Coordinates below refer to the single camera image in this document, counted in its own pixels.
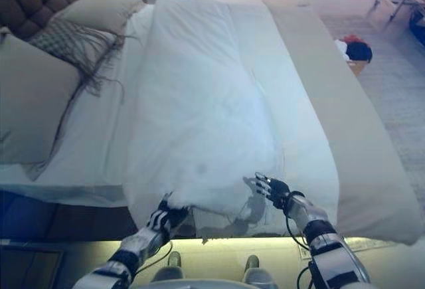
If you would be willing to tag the black wheeled robot equipment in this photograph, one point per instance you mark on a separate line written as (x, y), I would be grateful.
(419, 23)

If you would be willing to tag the white bed sheet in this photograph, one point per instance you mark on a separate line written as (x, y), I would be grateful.
(109, 143)

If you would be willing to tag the silver right robot leg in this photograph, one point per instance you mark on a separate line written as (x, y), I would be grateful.
(257, 272)

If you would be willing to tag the grey fringed knit cushion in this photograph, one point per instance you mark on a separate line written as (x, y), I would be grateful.
(63, 41)

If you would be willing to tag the metal frame table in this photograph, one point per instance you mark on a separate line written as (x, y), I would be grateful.
(395, 0)

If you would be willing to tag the brown bed frame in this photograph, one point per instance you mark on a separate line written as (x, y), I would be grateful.
(83, 219)

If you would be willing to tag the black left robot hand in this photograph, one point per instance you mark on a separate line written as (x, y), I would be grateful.
(171, 216)

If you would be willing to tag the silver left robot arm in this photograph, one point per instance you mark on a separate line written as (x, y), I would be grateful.
(136, 246)

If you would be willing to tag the dark wooden nightstand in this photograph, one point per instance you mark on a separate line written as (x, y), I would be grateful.
(30, 265)

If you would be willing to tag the large beige pillow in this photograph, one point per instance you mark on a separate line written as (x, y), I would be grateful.
(99, 6)
(30, 103)

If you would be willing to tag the pale patterned area rug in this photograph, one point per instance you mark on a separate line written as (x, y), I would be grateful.
(398, 103)

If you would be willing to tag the black red white clothes pile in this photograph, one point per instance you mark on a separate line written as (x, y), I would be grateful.
(360, 51)

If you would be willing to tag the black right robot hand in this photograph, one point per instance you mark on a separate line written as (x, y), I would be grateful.
(277, 191)

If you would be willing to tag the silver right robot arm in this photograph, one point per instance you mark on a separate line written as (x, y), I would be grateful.
(325, 246)

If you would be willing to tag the white duvet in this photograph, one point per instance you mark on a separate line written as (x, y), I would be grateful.
(199, 103)

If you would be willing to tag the beige bed runner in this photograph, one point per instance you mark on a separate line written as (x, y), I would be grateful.
(358, 136)

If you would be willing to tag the brown cardboard box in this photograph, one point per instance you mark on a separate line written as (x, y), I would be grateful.
(358, 67)

